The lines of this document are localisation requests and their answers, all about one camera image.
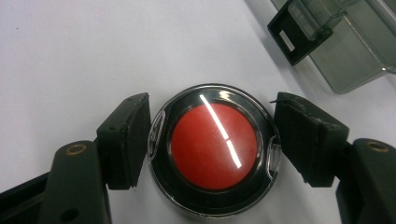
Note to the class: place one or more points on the round red black case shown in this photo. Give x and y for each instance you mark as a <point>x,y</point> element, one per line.
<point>202,155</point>

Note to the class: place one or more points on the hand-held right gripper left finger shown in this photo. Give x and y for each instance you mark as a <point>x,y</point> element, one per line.
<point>124,146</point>

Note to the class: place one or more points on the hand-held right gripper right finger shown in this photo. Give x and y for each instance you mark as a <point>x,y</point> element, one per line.
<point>308,140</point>

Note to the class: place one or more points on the grey transparent organizer box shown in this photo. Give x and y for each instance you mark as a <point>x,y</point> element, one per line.
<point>348,53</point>

